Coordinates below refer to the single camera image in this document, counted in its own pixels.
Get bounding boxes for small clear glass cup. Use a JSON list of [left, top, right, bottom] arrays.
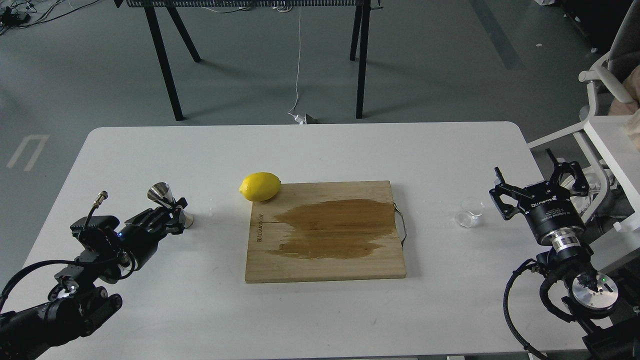
[[454, 197, 485, 229]]

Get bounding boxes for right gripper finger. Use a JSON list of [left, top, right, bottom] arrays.
[[489, 167, 530, 221], [546, 148, 590, 197]]

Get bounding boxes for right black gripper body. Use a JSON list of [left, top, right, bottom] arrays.
[[519, 181, 586, 246]]

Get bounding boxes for wooden cutting board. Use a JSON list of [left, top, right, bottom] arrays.
[[244, 180, 407, 284]]

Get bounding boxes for white side table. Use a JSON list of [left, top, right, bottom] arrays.
[[583, 115, 640, 272]]

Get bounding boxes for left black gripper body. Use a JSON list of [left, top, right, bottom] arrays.
[[118, 220, 163, 271]]

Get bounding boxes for black metal table frame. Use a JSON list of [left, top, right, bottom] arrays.
[[114, 0, 383, 122]]

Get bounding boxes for white cable with plug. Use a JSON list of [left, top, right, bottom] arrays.
[[287, 6, 319, 125]]

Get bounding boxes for yellow lemon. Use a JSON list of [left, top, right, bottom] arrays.
[[238, 172, 281, 202]]

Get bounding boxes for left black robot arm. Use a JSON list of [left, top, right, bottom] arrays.
[[1, 182, 194, 360]]

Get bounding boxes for white office chair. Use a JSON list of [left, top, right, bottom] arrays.
[[528, 0, 639, 224]]

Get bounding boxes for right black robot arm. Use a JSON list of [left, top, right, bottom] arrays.
[[489, 153, 639, 360]]

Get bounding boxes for black cables on floor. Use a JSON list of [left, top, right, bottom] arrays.
[[0, 0, 101, 36]]

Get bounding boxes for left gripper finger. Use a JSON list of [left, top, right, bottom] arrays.
[[125, 205, 172, 228], [145, 218, 186, 239]]

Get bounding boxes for steel jigger measuring cup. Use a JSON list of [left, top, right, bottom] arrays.
[[147, 182, 194, 229]]

